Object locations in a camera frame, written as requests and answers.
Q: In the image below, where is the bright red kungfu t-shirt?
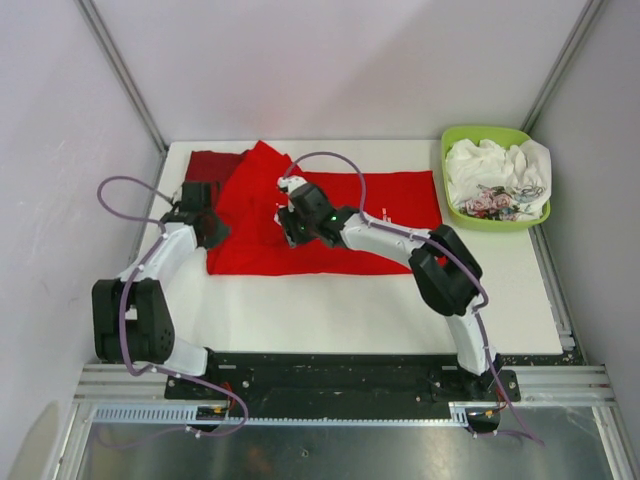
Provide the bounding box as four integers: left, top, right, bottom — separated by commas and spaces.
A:
206, 142, 442, 276

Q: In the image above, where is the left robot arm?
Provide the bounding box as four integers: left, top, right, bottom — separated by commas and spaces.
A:
91, 176, 230, 400

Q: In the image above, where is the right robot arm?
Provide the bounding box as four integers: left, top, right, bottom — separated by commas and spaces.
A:
277, 176, 498, 401

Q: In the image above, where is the folded dark red shirt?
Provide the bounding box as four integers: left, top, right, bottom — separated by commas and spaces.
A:
185, 151, 246, 186

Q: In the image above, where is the white printed t-shirt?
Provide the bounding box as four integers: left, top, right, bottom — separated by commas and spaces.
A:
444, 139, 552, 222

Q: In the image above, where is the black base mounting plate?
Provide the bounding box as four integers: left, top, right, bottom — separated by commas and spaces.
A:
164, 351, 522, 419

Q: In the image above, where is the green plastic basket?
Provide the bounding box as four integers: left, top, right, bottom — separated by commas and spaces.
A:
441, 125, 552, 232

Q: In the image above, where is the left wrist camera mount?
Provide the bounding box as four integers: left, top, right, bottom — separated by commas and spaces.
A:
170, 187, 182, 205

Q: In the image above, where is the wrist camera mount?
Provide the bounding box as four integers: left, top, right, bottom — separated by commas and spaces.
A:
170, 187, 182, 205
277, 176, 307, 196

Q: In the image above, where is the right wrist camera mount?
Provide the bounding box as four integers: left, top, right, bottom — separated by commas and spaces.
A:
277, 176, 307, 196

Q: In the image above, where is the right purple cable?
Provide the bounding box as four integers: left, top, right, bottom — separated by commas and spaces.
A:
283, 151, 546, 446

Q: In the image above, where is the white cable duct rail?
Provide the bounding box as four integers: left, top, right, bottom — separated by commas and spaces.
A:
92, 403, 489, 427

